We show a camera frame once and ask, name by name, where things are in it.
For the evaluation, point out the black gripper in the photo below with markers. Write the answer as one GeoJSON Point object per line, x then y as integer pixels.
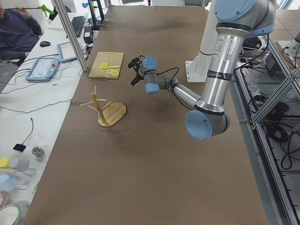
{"type": "Point", "coordinates": [138, 75]}

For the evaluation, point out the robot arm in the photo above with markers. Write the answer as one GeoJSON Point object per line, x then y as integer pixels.
{"type": "Point", "coordinates": [236, 20]}

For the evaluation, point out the wooden cup rack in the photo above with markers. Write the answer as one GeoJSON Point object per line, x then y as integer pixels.
{"type": "Point", "coordinates": [109, 114]}

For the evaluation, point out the steel cup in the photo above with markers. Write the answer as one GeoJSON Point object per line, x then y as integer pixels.
{"type": "Point", "coordinates": [38, 152]}

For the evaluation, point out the grey cup on rack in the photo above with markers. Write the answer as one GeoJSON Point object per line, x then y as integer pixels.
{"type": "Point", "coordinates": [20, 164]}

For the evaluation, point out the yellow cup on rack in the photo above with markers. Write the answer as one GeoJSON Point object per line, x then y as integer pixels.
{"type": "Point", "coordinates": [4, 162]}

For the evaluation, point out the yellow plastic knife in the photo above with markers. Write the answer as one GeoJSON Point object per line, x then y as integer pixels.
{"type": "Point", "coordinates": [107, 67]}

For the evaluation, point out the bamboo cutting board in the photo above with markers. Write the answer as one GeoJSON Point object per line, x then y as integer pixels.
{"type": "Point", "coordinates": [112, 58]}

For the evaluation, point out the black power adapter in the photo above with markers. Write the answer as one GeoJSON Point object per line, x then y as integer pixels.
{"type": "Point", "coordinates": [88, 34]}

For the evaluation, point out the teach pendant far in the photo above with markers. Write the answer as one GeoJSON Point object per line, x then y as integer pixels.
{"type": "Point", "coordinates": [66, 52]}

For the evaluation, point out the teach pendant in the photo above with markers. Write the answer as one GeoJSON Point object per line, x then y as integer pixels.
{"type": "Point", "coordinates": [66, 52]}
{"type": "Point", "coordinates": [43, 69]}

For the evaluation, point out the black keyboard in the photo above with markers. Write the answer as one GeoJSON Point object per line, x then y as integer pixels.
{"type": "Point", "coordinates": [77, 24]}

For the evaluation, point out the teach pendant near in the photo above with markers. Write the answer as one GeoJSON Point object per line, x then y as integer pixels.
{"type": "Point", "coordinates": [43, 69]}

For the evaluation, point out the black computer mouse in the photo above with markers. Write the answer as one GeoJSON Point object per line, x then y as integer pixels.
{"type": "Point", "coordinates": [45, 43]}

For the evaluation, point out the green grabber tool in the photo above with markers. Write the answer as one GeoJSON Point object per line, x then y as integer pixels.
{"type": "Point", "coordinates": [42, 9]}

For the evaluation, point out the person in navy sweater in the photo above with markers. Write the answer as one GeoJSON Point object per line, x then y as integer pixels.
{"type": "Point", "coordinates": [19, 33]}

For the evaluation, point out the small black pad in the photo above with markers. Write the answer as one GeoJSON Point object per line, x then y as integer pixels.
{"type": "Point", "coordinates": [19, 147]}

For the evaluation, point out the green rimmed bowl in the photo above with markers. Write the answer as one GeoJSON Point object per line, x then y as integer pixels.
{"type": "Point", "coordinates": [10, 215]}

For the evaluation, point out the white pedestal column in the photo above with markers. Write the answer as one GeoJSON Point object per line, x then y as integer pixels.
{"type": "Point", "coordinates": [196, 70]}

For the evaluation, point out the aluminium frame post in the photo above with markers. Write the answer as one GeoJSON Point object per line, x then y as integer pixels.
{"type": "Point", "coordinates": [60, 7]}

